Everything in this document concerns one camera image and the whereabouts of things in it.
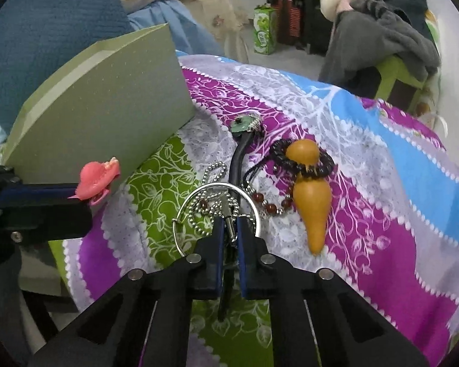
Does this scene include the silver ring ball chain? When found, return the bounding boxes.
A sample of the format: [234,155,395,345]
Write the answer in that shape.
[170,161,262,259]

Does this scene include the red bead bracelet black cord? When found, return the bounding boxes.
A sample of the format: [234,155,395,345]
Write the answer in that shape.
[241,156,296,217]

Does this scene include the pink flower hair tie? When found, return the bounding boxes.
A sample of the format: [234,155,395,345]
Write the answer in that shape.
[68,156,122,206]

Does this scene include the orange gourd pendant black bracelet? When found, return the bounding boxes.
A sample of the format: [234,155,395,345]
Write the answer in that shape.
[269,137,336,256]

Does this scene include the black hair stick green flower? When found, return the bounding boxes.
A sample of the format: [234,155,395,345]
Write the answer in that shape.
[217,113,262,322]

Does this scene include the green cardboard box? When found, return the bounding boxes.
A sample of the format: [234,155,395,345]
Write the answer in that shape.
[0,24,195,202]

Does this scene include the colourful striped floral cloth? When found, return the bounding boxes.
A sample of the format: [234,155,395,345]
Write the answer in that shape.
[50,56,459,366]

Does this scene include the blue quilted cushion left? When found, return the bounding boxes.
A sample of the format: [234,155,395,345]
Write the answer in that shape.
[0,0,132,133]

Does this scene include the light blue bedding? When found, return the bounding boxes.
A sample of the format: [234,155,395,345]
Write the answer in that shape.
[127,0,224,56]

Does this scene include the green shopping bag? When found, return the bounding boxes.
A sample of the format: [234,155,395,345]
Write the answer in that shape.
[253,4,278,56]

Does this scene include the green plastic stool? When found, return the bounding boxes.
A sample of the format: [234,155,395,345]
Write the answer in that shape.
[375,56,426,113]

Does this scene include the beige embroidered cloth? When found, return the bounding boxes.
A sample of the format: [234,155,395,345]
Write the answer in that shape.
[182,0,249,63]

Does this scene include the grey fleece garment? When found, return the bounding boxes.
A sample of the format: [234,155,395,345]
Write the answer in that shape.
[319,0,440,87]

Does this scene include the black red suitcases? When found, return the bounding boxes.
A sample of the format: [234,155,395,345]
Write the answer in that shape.
[268,0,332,56]

